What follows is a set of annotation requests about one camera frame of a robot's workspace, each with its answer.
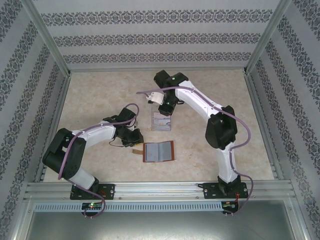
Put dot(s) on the clear acrylic box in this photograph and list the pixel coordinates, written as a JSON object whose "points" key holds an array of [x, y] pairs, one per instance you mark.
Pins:
{"points": [[152, 120]]}

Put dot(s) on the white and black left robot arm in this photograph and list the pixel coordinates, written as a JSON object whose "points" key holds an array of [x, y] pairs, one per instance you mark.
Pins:
{"points": [[100, 132]]}

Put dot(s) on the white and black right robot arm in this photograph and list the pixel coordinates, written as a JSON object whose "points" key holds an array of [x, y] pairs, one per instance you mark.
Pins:
{"points": [[195, 100]]}

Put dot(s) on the aluminium side rail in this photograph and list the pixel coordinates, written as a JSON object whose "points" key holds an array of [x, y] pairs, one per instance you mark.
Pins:
{"points": [[255, 105], [59, 110]]}

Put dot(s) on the white printed credit card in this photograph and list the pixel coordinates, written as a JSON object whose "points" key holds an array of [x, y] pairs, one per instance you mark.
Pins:
{"points": [[162, 120]]}

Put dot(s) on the aluminium frame post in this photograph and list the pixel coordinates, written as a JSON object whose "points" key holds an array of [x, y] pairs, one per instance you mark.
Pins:
{"points": [[267, 37], [47, 37]]}

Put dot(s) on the grey metal panel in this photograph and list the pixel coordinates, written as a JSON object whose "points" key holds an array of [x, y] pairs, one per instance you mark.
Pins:
{"points": [[160, 227]]}

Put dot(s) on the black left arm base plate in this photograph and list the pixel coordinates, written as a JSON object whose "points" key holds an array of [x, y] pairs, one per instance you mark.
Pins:
{"points": [[107, 191]]}

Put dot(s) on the brown leather card holder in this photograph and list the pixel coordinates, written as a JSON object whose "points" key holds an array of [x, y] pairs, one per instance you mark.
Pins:
{"points": [[170, 150]]}

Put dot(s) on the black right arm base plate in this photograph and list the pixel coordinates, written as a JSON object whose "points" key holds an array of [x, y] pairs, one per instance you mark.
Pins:
{"points": [[210, 191]]}

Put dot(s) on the aluminium mounting rail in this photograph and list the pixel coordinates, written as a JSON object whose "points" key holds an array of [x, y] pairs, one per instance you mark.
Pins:
{"points": [[155, 191]]}

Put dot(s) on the silver credit card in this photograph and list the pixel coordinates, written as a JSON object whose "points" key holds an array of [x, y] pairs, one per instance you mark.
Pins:
{"points": [[162, 128]]}

